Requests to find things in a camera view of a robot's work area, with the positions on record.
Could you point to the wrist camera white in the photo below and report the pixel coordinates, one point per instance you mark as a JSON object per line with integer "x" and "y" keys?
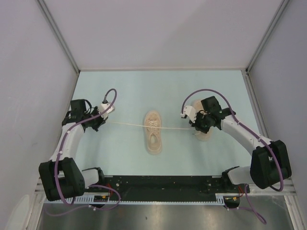
{"x": 190, "y": 113}
{"x": 105, "y": 109}

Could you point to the white shoelace of sneaker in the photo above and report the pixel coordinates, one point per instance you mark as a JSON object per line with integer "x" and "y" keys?
{"x": 144, "y": 126}

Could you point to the aluminium corner post left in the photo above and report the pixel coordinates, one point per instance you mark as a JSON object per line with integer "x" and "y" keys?
{"x": 57, "y": 34}

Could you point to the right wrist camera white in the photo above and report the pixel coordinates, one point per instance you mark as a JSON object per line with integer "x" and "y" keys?
{"x": 190, "y": 113}

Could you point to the aluminium side rail right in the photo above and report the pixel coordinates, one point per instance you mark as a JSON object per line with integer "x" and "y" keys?
{"x": 255, "y": 104}

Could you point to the beige lace sneaker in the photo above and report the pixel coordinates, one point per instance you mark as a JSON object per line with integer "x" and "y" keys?
{"x": 198, "y": 134}
{"x": 153, "y": 137}

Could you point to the aluminium frame rail front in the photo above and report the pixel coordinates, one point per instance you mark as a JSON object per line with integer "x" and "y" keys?
{"x": 288, "y": 189}

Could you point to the white slotted cable duct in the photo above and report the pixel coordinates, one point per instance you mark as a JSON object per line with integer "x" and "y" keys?
{"x": 212, "y": 200}

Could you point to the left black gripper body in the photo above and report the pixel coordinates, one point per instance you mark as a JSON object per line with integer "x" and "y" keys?
{"x": 95, "y": 122}

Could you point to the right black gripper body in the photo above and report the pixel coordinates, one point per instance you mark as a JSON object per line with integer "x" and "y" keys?
{"x": 202, "y": 122}

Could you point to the aluminium corner post right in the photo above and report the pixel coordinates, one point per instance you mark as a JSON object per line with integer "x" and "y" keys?
{"x": 268, "y": 33}

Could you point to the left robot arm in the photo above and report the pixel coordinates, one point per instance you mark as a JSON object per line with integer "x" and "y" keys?
{"x": 61, "y": 177}

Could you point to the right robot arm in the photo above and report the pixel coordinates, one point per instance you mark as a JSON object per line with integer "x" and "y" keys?
{"x": 269, "y": 159}

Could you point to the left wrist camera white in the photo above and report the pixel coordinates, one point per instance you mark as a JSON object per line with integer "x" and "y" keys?
{"x": 105, "y": 109}

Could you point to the aluminium corner post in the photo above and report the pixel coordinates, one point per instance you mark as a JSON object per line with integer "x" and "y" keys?
{"x": 268, "y": 33}
{"x": 57, "y": 34}

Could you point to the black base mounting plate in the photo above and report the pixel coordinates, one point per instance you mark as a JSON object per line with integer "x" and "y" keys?
{"x": 172, "y": 187}

